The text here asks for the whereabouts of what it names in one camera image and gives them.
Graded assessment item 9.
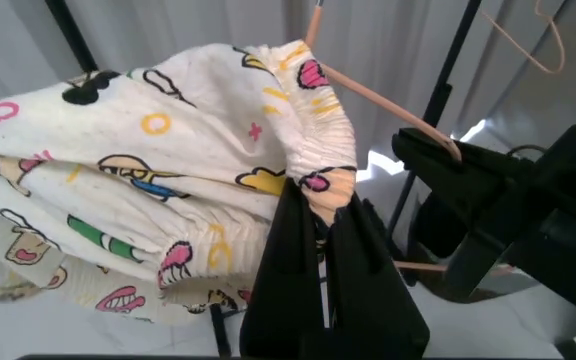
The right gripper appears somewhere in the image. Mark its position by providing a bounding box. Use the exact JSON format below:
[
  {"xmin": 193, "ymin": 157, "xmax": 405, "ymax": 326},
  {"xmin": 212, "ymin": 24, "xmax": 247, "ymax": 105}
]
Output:
[{"xmin": 391, "ymin": 124, "xmax": 576, "ymax": 321}]

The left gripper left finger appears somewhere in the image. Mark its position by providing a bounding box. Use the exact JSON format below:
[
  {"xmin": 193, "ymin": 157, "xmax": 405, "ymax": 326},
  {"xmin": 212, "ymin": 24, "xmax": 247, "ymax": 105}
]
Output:
[{"xmin": 239, "ymin": 178, "xmax": 326, "ymax": 357}]

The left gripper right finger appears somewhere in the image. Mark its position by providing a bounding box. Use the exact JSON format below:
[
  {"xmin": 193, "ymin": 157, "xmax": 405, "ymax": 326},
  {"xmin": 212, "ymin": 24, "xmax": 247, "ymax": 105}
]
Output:
[{"xmin": 327, "ymin": 195, "xmax": 430, "ymax": 357}]

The pink clothes hanger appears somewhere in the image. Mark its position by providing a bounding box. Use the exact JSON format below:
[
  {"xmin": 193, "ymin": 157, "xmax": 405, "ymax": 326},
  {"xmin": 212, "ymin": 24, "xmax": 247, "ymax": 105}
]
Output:
[
  {"xmin": 480, "ymin": 0, "xmax": 567, "ymax": 76},
  {"xmin": 303, "ymin": 0, "xmax": 517, "ymax": 275}
]

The cream printed garment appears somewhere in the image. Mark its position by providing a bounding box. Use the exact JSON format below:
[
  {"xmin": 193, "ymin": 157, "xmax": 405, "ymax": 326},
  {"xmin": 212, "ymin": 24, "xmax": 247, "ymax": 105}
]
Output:
[{"xmin": 0, "ymin": 39, "xmax": 359, "ymax": 324}]

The black clothes rack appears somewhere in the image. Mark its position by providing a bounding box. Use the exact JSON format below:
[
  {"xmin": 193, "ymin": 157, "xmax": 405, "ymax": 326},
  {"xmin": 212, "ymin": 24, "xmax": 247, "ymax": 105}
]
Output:
[{"xmin": 44, "ymin": 0, "xmax": 483, "ymax": 357}]

